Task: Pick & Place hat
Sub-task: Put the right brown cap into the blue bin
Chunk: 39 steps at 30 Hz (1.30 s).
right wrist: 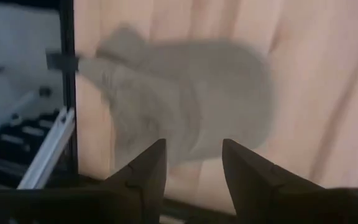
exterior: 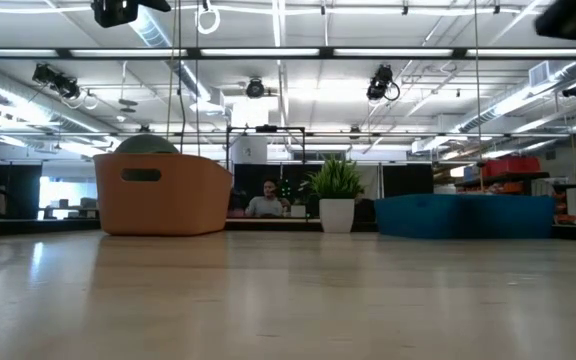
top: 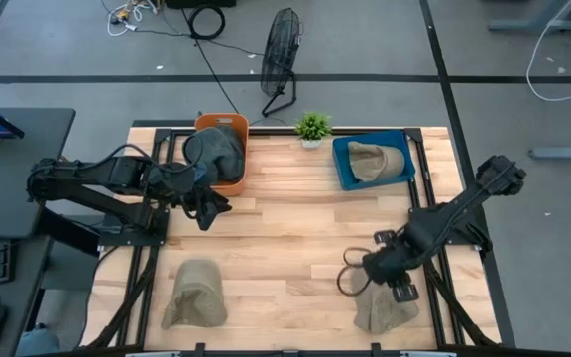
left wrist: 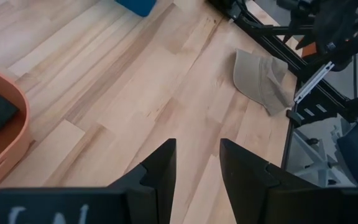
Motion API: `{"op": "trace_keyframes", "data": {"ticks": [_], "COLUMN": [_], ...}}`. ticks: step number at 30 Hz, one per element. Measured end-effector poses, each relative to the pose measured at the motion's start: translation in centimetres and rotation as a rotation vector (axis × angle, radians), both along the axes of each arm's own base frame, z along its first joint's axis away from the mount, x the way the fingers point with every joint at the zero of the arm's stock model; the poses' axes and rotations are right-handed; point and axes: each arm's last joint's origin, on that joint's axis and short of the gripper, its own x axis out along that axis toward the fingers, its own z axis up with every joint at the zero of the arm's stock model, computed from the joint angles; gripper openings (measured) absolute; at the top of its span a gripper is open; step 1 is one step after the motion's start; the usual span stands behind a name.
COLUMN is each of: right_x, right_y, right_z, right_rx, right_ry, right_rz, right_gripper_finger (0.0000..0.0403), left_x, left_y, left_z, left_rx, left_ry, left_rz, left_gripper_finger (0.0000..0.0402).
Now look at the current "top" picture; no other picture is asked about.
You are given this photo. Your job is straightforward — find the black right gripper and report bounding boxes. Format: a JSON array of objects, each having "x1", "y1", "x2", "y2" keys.
[{"x1": 361, "y1": 229, "x2": 420, "y2": 303}]

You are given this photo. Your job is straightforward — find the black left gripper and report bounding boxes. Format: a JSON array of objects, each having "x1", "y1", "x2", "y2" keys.
[{"x1": 159, "y1": 166, "x2": 233, "y2": 232}]

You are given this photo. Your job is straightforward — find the orange plastic basket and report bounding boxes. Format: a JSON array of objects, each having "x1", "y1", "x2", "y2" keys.
[{"x1": 194, "y1": 112, "x2": 251, "y2": 198}]

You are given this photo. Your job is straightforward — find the tan bucket hat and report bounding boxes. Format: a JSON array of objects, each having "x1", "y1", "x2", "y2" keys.
[
  {"x1": 352, "y1": 278, "x2": 420, "y2": 334},
  {"x1": 160, "y1": 258, "x2": 229, "y2": 330},
  {"x1": 347, "y1": 141, "x2": 406, "y2": 182}
]

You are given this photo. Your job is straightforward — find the blue plastic bin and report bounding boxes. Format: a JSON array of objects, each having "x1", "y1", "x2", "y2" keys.
[{"x1": 331, "y1": 129, "x2": 417, "y2": 192}]

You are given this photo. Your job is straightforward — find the small green potted plant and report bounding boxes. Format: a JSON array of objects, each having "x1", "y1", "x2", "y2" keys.
[{"x1": 293, "y1": 111, "x2": 334, "y2": 150}]

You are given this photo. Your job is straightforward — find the black floor fan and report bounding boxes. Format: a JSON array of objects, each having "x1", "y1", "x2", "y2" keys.
[{"x1": 259, "y1": 7, "x2": 304, "y2": 119}]

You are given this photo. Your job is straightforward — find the grey desk foot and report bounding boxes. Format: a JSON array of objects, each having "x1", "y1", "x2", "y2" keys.
[
  {"x1": 488, "y1": 0, "x2": 571, "y2": 34},
  {"x1": 527, "y1": 140, "x2": 571, "y2": 162}
]

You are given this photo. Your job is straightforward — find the black box on floor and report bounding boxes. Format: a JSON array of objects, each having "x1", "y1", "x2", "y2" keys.
[{"x1": 165, "y1": 0, "x2": 238, "y2": 9}]

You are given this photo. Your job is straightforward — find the dark grey keyboard desk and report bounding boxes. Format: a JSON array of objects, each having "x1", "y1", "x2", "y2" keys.
[{"x1": 0, "y1": 234, "x2": 55, "y2": 357}]

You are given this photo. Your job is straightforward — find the right gripper cable loops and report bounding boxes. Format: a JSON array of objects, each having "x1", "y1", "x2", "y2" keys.
[{"x1": 335, "y1": 246, "x2": 373, "y2": 298}]

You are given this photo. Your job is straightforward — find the black aluminium table frame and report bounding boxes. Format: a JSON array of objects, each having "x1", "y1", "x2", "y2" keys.
[{"x1": 86, "y1": 127, "x2": 503, "y2": 349}]

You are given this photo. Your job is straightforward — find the long black floor cable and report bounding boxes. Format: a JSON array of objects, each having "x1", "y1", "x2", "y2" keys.
[{"x1": 159, "y1": 7, "x2": 266, "y2": 120}]

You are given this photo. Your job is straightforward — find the coiled black cable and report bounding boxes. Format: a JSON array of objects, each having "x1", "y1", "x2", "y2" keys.
[{"x1": 187, "y1": 3, "x2": 227, "y2": 41}]

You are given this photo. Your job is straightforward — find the white and yellow cable bundle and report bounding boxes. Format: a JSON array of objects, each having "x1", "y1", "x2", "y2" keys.
[{"x1": 100, "y1": 0, "x2": 161, "y2": 38}]

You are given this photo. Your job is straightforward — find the white floor cable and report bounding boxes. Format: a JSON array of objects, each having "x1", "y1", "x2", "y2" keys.
[{"x1": 525, "y1": 0, "x2": 571, "y2": 103}]

